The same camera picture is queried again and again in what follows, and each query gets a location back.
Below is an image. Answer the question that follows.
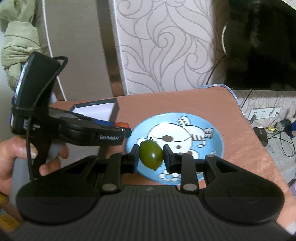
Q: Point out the green knotted curtain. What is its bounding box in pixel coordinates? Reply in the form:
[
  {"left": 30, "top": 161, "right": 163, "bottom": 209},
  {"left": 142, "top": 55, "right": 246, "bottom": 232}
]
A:
[{"left": 1, "top": 1, "right": 41, "bottom": 90}]

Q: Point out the black white cardboard box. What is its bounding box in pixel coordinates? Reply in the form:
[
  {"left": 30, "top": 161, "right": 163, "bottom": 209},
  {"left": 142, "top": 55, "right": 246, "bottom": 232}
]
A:
[{"left": 70, "top": 98, "right": 119, "bottom": 122}]

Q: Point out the person's left hand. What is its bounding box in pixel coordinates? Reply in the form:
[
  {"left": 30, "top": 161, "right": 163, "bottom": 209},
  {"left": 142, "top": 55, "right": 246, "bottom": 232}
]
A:
[{"left": 0, "top": 136, "right": 70, "bottom": 197}]

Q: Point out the red cherry tomato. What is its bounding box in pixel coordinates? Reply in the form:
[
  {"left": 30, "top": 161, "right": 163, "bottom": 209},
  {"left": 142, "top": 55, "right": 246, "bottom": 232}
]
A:
[{"left": 114, "top": 122, "right": 130, "bottom": 128}]

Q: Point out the oval green tomato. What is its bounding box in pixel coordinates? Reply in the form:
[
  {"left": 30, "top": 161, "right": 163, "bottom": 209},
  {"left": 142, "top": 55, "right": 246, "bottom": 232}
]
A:
[{"left": 139, "top": 138, "right": 164, "bottom": 171}]

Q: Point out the black television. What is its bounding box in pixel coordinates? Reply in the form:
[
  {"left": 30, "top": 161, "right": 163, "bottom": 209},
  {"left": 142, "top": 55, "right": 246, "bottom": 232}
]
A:
[{"left": 223, "top": 1, "right": 295, "bottom": 91}]

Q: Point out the black power adapter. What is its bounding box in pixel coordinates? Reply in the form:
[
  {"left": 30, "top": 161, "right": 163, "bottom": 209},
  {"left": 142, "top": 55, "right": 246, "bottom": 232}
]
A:
[{"left": 253, "top": 127, "right": 267, "bottom": 142}]

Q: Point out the blue tiger cartoon plate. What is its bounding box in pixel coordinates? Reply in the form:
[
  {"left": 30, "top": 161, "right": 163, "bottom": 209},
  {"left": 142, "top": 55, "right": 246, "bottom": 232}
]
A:
[{"left": 125, "top": 112, "right": 224, "bottom": 185}]

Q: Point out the black cable on floor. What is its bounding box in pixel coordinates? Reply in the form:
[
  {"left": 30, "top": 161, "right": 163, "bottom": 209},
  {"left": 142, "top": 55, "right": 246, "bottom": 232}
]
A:
[{"left": 265, "top": 111, "right": 296, "bottom": 159}]

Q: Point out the blue ceramic bottle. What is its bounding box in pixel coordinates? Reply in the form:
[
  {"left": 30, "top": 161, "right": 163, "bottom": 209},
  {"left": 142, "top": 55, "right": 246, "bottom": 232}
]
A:
[{"left": 290, "top": 121, "right": 296, "bottom": 138}]

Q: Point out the white wall power socket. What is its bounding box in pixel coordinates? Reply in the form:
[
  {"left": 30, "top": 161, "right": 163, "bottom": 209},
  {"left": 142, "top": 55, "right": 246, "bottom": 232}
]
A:
[{"left": 248, "top": 106, "right": 281, "bottom": 120}]

